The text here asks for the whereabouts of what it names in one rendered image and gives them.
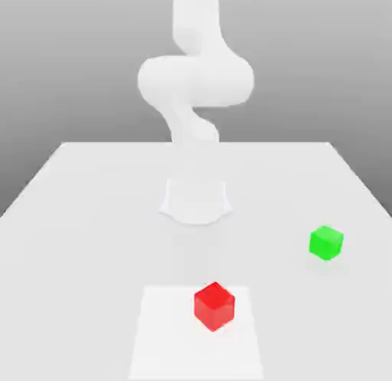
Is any small red cube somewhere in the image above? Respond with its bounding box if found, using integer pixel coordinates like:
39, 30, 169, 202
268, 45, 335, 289
193, 281, 236, 333

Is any small green cube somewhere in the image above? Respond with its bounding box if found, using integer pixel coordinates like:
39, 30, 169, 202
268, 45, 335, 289
308, 225, 345, 261

